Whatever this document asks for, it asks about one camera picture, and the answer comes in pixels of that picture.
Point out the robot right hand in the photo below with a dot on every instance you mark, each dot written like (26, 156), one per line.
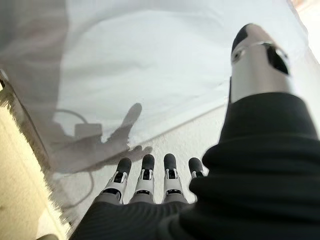
(237, 187)

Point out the white duvet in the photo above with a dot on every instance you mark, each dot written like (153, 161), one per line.
(150, 50)

